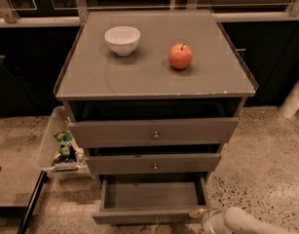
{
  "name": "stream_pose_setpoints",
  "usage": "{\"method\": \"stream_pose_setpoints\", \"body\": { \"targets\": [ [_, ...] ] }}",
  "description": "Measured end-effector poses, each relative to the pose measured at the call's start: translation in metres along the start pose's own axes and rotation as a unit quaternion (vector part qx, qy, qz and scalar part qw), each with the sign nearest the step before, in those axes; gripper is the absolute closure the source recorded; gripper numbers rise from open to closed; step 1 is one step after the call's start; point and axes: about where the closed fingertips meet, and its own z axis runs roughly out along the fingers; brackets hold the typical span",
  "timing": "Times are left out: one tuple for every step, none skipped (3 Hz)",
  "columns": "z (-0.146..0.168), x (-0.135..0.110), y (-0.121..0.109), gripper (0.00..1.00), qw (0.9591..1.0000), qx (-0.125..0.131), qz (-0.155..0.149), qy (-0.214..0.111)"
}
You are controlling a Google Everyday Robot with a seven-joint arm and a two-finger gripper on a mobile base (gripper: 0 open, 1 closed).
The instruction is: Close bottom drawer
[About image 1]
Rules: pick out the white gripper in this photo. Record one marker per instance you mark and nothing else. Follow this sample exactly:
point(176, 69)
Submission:
point(208, 220)

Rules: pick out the grey bottom drawer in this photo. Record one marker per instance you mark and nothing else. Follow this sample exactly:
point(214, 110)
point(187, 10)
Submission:
point(151, 199)

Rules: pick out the grey drawer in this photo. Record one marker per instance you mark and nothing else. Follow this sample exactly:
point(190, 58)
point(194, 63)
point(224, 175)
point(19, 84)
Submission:
point(151, 199)
point(153, 164)
point(90, 134)

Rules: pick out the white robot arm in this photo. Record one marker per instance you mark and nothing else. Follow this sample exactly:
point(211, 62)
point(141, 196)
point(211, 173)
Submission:
point(235, 220)

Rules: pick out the grey middle drawer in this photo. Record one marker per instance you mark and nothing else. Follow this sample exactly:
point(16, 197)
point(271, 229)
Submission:
point(153, 164)

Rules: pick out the grey top drawer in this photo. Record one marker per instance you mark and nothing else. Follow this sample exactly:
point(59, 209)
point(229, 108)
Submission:
point(90, 134)

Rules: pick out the grey wooden drawer cabinet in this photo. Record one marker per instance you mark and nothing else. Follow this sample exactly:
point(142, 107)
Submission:
point(99, 85)

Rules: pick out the green snack bag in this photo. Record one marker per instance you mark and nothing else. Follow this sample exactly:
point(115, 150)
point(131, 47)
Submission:
point(66, 152)

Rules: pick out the clear plastic bin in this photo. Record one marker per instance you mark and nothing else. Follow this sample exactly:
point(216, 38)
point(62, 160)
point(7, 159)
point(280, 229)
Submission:
point(49, 147)

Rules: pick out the red apple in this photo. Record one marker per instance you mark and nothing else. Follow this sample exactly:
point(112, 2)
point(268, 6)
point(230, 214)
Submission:
point(180, 56)

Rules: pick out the white ceramic bowl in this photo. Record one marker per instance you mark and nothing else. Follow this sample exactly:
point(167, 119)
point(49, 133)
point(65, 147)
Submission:
point(122, 40)

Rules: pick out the white metal railing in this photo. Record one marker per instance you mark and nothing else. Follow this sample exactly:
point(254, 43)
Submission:
point(75, 11)

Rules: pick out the white post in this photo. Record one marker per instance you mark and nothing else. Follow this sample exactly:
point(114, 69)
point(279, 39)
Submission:
point(291, 104)

